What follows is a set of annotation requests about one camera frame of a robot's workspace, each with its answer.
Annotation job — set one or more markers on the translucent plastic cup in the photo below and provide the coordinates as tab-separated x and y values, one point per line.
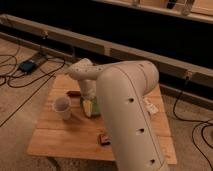
62	106

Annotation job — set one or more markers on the wooden table board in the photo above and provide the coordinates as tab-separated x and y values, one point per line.
78	137

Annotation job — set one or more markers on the green bowl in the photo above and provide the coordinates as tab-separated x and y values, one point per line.
95	107

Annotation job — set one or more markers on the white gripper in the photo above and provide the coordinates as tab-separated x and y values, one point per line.
88	92

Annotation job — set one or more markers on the long wooden rail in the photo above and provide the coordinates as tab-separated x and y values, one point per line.
166	65

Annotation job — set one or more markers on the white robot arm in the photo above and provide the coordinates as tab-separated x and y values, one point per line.
119	89

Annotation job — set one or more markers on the red brown marker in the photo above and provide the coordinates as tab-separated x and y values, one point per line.
73	93

